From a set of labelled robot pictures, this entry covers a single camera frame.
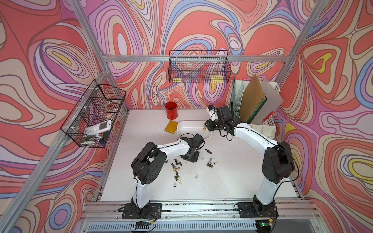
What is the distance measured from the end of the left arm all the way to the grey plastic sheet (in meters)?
0.45

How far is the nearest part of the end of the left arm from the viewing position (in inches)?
27.5

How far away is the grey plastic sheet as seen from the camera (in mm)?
872
